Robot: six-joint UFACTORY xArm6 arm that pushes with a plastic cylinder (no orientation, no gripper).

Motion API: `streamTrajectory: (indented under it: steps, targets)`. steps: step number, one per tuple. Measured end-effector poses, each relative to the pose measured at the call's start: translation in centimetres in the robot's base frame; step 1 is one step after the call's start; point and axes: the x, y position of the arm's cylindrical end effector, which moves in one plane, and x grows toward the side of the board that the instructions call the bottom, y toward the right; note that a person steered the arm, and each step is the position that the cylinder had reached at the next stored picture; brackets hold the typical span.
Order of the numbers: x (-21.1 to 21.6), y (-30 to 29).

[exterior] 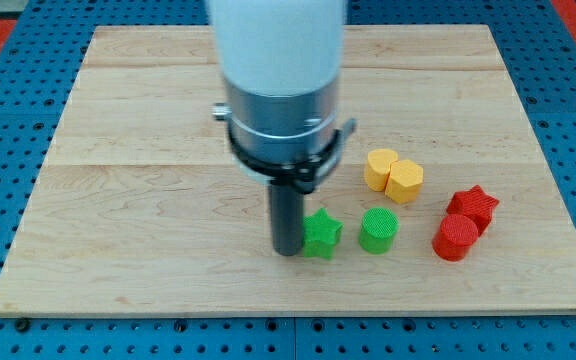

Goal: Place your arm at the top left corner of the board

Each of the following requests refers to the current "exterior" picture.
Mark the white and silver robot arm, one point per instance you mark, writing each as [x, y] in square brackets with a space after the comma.
[280, 61]

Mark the light wooden board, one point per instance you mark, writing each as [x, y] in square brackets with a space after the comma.
[139, 210]

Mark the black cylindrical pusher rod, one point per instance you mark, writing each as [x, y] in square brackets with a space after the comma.
[286, 219]

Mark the green star block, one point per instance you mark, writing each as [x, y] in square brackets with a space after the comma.
[322, 233]

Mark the yellow rounded block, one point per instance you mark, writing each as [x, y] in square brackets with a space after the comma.
[377, 168]

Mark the green cylinder block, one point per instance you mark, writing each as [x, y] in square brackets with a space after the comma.
[378, 229]

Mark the yellow hexagon block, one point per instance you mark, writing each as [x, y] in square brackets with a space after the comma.
[404, 182]

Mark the red cylinder block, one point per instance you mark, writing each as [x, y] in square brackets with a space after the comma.
[454, 238]

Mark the red star block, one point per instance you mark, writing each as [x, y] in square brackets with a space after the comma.
[474, 204]

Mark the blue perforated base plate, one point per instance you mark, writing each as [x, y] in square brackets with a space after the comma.
[38, 65]

